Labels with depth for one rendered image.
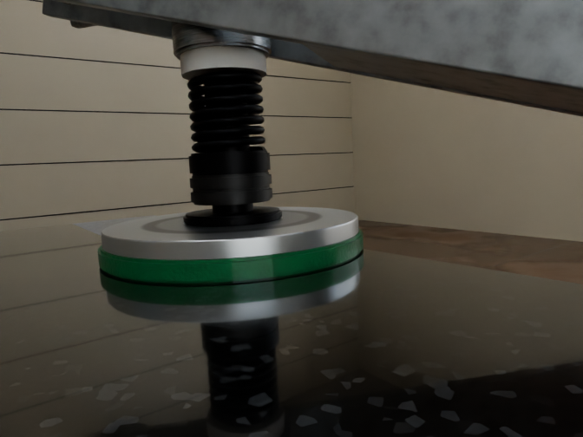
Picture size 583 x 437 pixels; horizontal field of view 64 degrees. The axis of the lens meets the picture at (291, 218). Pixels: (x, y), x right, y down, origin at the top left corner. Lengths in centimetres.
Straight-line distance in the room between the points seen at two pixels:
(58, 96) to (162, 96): 105
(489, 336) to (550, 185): 520
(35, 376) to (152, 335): 5
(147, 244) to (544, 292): 24
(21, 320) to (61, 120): 490
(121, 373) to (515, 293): 20
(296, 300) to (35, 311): 14
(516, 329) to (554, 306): 4
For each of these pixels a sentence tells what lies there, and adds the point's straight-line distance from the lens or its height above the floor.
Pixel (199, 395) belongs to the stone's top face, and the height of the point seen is 82.
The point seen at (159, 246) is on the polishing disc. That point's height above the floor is 85.
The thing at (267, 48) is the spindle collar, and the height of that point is 99.
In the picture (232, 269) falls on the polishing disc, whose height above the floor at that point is 83.
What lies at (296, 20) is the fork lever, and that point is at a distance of 33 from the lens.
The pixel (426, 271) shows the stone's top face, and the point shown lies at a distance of 32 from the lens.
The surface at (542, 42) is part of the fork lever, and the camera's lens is 31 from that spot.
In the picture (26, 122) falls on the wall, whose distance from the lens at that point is 511.
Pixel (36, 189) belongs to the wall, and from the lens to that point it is 509.
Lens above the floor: 90
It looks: 7 degrees down
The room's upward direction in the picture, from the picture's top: 3 degrees counter-clockwise
